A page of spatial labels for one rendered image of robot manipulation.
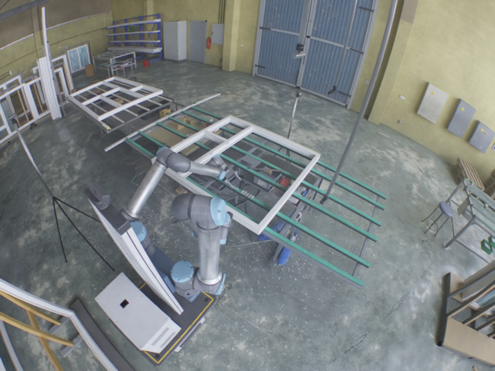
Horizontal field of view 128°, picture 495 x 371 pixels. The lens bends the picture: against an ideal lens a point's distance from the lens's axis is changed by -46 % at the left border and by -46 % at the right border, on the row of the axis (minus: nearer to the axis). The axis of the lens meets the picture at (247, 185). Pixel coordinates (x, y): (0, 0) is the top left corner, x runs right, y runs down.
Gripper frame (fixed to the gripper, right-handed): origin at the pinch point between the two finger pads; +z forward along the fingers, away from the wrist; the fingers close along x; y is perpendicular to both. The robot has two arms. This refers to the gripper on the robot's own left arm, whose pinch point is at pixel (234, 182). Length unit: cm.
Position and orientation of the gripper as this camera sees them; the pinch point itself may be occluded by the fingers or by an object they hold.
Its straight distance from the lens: 220.9
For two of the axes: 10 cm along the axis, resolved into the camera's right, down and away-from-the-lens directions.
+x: -5.4, 5.5, -6.3
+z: 6.1, 7.8, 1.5
